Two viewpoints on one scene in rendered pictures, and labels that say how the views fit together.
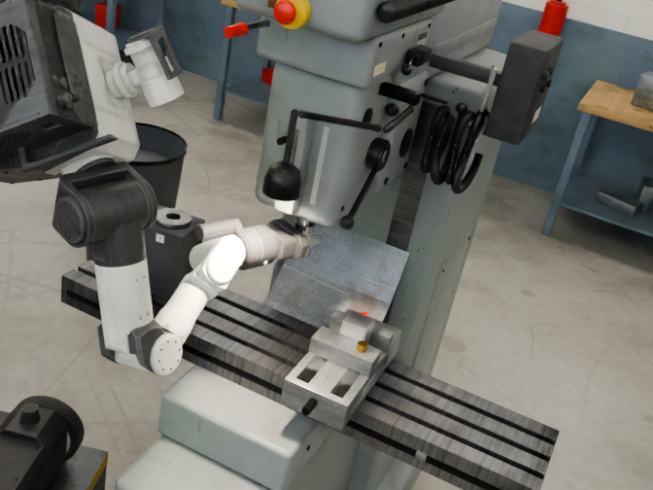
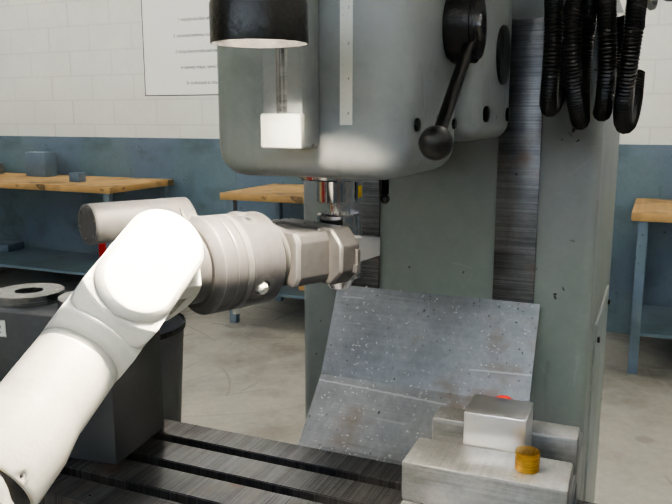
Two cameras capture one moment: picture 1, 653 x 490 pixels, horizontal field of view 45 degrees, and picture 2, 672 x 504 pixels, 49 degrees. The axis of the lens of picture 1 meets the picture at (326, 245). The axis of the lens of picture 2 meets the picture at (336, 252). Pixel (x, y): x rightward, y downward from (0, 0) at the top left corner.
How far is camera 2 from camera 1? 107 cm
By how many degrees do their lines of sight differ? 17
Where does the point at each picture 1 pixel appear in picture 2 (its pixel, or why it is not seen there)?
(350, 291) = (447, 397)
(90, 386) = not seen: outside the picture
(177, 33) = not seen: hidden behind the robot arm
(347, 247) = (425, 322)
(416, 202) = (533, 206)
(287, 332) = (345, 484)
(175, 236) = not seen: hidden behind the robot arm
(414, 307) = (570, 408)
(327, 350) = (447, 485)
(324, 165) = (356, 19)
